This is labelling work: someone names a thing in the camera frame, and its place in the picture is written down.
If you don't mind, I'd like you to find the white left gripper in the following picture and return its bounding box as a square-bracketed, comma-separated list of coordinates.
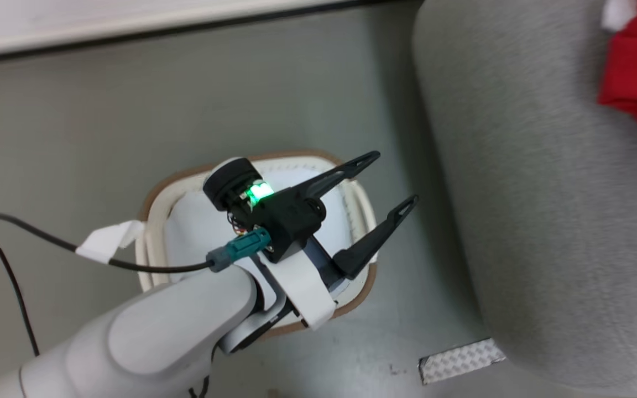
[265, 150, 420, 331]

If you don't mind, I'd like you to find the grey fabric sofa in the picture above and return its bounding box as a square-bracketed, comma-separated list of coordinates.
[411, 0, 637, 389]

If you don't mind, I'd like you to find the white laundry basket brown rim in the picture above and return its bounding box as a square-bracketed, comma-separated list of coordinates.
[135, 149, 379, 339]

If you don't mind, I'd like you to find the silver tape floor marker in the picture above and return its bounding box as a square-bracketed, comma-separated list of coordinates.
[418, 338, 508, 386]

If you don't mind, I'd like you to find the white tape label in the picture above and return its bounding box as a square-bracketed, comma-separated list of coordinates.
[75, 220, 146, 264]

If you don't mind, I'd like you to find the white baseboard black strip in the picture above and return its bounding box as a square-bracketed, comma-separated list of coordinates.
[0, 0, 424, 66]

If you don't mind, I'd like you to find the black cable teal connector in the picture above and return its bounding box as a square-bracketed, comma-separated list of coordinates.
[0, 209, 273, 359]

